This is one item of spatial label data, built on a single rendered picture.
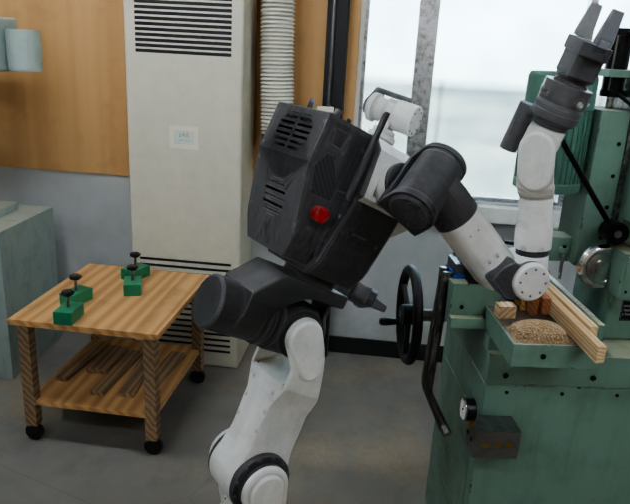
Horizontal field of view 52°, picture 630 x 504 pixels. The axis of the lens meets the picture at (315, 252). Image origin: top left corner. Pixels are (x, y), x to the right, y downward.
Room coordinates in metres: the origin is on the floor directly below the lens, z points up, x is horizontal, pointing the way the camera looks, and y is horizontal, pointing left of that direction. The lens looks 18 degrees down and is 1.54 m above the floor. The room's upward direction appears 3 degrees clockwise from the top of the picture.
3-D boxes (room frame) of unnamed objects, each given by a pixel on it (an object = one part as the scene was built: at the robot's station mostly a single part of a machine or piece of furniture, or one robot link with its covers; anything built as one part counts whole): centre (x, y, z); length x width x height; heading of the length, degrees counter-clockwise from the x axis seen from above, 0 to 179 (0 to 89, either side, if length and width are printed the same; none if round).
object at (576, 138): (1.76, -0.62, 1.35); 0.18 x 0.18 x 0.31
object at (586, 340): (1.61, -0.63, 0.92); 0.60 x 0.02 x 0.04; 3
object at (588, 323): (1.70, -0.64, 0.92); 0.60 x 0.02 x 0.05; 3
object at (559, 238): (1.76, -0.64, 1.03); 0.14 x 0.07 x 0.09; 93
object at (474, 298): (1.69, -0.43, 0.91); 0.15 x 0.14 x 0.09; 3
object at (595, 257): (1.64, -0.76, 1.02); 0.12 x 0.03 x 0.12; 93
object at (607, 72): (1.77, -0.76, 1.54); 0.08 x 0.08 x 0.17; 3
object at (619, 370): (1.77, -0.74, 0.76); 0.57 x 0.45 x 0.09; 93
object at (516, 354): (1.69, -0.52, 0.87); 0.61 x 0.30 x 0.06; 3
